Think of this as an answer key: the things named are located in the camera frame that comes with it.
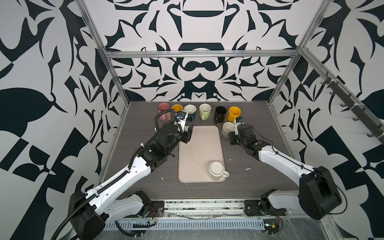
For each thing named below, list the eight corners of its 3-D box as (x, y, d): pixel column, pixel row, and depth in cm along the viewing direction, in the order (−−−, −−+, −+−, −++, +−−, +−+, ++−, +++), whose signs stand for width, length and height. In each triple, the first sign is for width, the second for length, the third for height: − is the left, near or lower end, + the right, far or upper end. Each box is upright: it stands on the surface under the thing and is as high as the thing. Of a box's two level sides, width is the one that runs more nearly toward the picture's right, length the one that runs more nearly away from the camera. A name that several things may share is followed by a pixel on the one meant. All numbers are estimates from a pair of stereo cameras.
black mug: (214, 124, 108) (215, 117, 101) (213, 113, 114) (214, 106, 108) (225, 124, 108) (227, 117, 102) (223, 113, 114) (225, 106, 108)
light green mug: (199, 123, 108) (200, 115, 101) (199, 111, 115) (199, 103, 108) (210, 123, 108) (212, 115, 101) (209, 111, 115) (210, 103, 108)
